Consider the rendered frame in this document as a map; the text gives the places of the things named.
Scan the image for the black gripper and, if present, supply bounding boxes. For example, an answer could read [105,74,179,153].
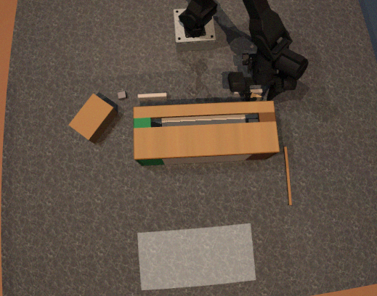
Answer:
[227,57,297,102]

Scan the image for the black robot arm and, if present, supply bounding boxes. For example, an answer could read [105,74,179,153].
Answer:
[178,0,308,81]

